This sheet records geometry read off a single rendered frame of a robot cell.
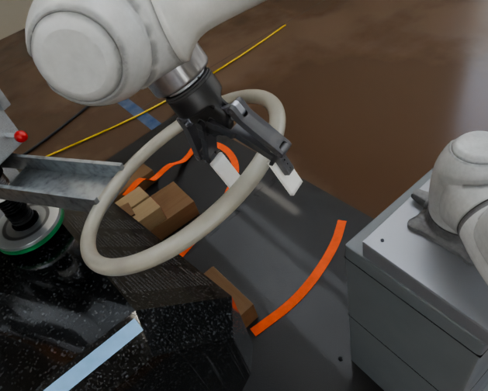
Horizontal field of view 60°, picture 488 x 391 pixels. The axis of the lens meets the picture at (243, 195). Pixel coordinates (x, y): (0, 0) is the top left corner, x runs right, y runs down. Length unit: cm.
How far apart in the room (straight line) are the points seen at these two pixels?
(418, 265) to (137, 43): 88
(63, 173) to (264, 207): 141
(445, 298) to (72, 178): 94
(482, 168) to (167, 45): 69
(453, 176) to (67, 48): 77
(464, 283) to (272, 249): 127
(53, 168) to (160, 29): 87
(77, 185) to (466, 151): 88
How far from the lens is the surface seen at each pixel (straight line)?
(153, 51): 38
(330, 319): 196
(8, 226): 150
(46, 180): 121
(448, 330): 114
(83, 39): 35
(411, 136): 276
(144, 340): 115
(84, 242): 88
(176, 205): 240
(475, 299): 107
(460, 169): 94
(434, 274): 108
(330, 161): 260
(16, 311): 134
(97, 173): 111
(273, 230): 226
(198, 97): 57
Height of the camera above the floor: 176
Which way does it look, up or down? 45 degrees down
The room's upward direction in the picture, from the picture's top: 17 degrees counter-clockwise
